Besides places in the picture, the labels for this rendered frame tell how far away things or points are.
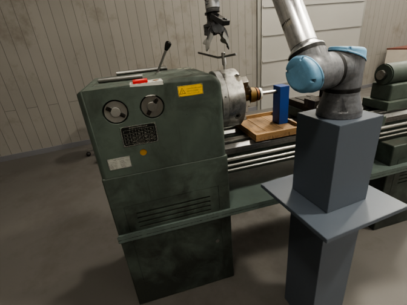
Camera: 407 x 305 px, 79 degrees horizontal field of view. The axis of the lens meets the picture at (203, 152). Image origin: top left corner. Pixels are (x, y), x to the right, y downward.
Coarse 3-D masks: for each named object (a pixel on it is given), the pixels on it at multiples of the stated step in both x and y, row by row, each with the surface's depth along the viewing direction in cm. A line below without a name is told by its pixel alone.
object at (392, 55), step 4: (388, 48) 547; (392, 48) 539; (396, 48) 532; (400, 48) 525; (404, 48) 518; (388, 52) 548; (392, 52) 540; (396, 52) 533; (400, 52) 526; (404, 52) 519; (388, 56) 550; (392, 56) 542; (396, 56) 535; (400, 56) 528; (404, 56) 521; (388, 60) 552; (392, 60) 544; (396, 60) 537; (400, 60) 529; (404, 60) 523
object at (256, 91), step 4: (252, 88) 138; (256, 88) 139; (252, 92) 137; (256, 92) 137; (260, 92) 138; (248, 96) 138; (252, 96) 136; (256, 96) 138; (260, 96) 139; (252, 100) 139; (256, 100) 141
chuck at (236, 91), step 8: (224, 72) 127; (232, 72) 127; (232, 80) 123; (240, 80) 124; (232, 88) 122; (240, 88) 123; (232, 96) 122; (240, 96) 123; (232, 104) 123; (240, 104) 124; (232, 112) 125; (240, 112) 127; (232, 120) 130; (240, 120) 132
